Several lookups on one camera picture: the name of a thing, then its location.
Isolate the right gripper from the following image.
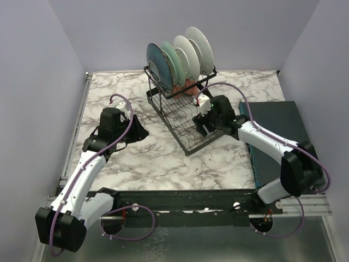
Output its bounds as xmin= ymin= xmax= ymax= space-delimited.
xmin=192 ymin=103 xmax=224 ymax=136

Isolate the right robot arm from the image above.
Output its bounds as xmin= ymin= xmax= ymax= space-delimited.
xmin=192 ymin=94 xmax=323 ymax=214

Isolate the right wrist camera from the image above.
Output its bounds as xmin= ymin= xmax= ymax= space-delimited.
xmin=193 ymin=94 xmax=212 ymax=116

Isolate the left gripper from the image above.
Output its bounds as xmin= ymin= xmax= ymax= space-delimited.
xmin=114 ymin=114 xmax=149 ymax=144

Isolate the light blue floral plate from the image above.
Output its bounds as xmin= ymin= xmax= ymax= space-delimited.
xmin=160 ymin=41 xmax=185 ymax=87

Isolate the black wire dish rack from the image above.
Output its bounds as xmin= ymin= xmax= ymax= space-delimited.
xmin=143 ymin=66 xmax=223 ymax=156

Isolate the white plate lettered rim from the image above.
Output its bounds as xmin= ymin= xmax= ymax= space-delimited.
xmin=173 ymin=35 xmax=200 ymax=80

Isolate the plain pink mug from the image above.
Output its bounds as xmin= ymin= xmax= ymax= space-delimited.
xmin=184 ymin=80 xmax=199 ymax=96

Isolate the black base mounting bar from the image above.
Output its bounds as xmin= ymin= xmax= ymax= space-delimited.
xmin=79 ymin=188 xmax=284 ymax=228

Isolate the left aluminium rail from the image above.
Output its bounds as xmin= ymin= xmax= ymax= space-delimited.
xmin=59 ymin=72 xmax=93 ymax=182

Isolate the red plate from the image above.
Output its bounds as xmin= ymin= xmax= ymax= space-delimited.
xmin=185 ymin=26 xmax=214 ymax=75

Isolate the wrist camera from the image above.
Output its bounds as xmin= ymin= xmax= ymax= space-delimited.
xmin=193 ymin=94 xmax=212 ymax=116
xmin=110 ymin=101 xmax=130 ymax=122

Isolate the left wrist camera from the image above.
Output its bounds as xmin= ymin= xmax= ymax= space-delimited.
xmin=110 ymin=101 xmax=130 ymax=122

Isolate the pink printed coffee mug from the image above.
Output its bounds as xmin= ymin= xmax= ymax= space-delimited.
xmin=172 ymin=85 xmax=184 ymax=99

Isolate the blue network switch box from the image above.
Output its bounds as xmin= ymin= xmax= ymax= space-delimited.
xmin=238 ymin=102 xmax=324 ymax=195

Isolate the blue ceramic plate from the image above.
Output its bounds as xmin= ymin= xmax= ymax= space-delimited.
xmin=146 ymin=43 xmax=173 ymax=93

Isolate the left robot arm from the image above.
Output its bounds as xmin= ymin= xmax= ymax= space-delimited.
xmin=35 ymin=104 xmax=149 ymax=252

